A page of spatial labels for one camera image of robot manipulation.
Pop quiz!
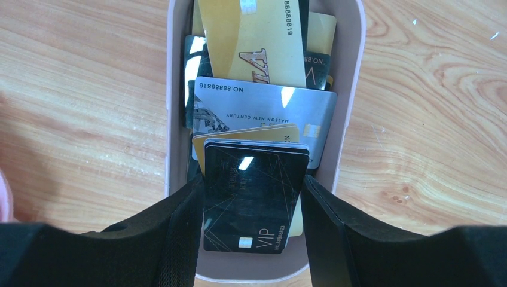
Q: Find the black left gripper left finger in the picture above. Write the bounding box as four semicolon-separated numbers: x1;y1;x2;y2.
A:
1;176;204;286

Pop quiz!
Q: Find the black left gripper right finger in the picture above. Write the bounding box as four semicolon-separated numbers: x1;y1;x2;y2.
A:
301;175;506;286

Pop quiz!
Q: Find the black VIP card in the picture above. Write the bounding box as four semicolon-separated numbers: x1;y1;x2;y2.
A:
203;138;310;254

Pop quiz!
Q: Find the gold card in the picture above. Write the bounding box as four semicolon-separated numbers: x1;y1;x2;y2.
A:
198;0;306;88
192;124;300;174

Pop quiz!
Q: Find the silver card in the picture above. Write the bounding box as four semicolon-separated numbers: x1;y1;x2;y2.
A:
193;76;338;169

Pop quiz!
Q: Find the dark patterned card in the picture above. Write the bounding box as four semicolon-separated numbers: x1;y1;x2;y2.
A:
183;35;213;129

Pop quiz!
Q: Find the pink cloth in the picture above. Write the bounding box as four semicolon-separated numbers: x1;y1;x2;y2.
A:
1;171;17;222

